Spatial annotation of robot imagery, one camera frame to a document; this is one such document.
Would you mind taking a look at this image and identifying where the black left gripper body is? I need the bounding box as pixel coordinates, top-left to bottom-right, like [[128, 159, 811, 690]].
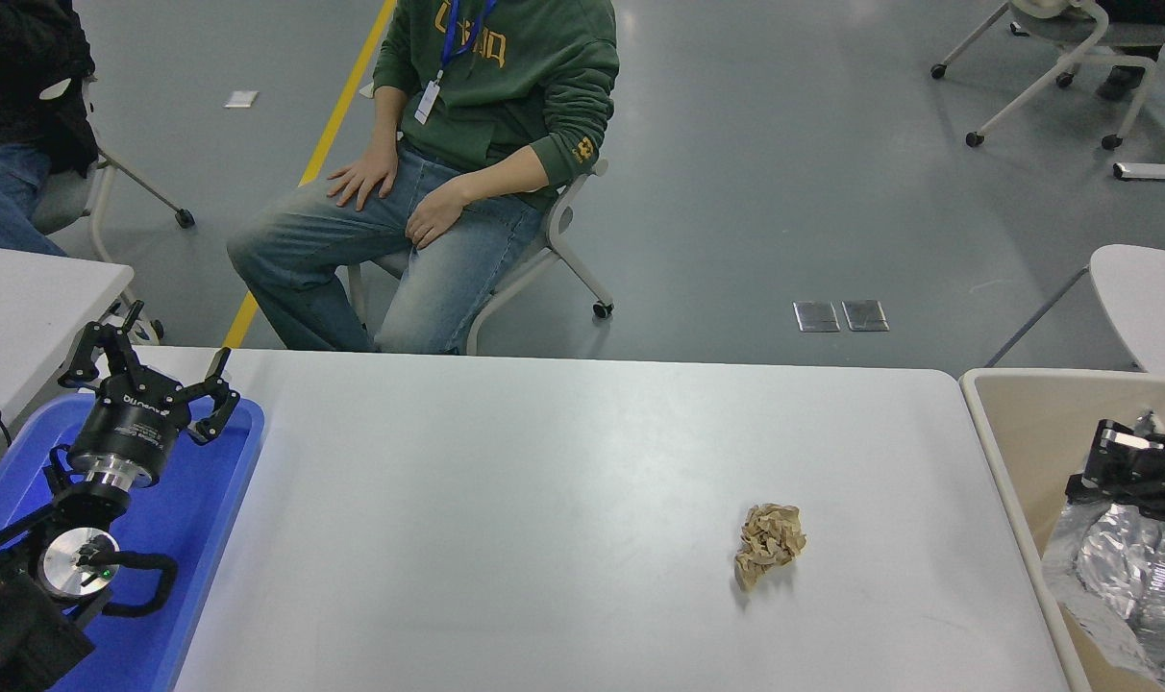
[[68, 370, 192, 477]]

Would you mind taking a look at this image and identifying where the silver foil tray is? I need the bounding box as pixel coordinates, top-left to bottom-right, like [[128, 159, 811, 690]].
[[1042, 498, 1165, 691]]

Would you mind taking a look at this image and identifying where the tan paper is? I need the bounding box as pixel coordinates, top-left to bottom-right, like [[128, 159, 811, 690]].
[[733, 503, 807, 591]]

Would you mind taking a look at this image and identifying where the person's right hand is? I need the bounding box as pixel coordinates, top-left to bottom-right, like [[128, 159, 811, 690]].
[[327, 154, 399, 212]]

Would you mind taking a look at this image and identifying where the person's left hand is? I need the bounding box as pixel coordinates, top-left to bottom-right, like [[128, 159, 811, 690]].
[[407, 178, 470, 249]]

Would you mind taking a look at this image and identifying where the large pale bin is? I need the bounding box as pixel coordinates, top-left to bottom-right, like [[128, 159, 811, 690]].
[[959, 368, 1165, 692]]

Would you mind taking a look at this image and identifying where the white side table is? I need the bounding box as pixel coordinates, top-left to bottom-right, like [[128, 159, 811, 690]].
[[0, 243, 135, 453]]

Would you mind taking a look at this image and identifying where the blue plastic tray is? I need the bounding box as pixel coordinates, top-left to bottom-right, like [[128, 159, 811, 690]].
[[0, 392, 266, 692]]

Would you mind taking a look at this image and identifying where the white wheeled chair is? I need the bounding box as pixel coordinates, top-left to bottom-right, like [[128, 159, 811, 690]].
[[347, 159, 614, 357], [931, 0, 1165, 151], [30, 75, 197, 265]]

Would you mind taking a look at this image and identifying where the white rounded table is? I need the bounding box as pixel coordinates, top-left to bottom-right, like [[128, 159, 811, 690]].
[[986, 243, 1165, 395]]

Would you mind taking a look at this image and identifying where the person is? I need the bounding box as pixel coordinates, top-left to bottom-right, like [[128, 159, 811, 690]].
[[1094, 0, 1165, 164], [0, 0, 98, 259], [227, 0, 620, 355]]

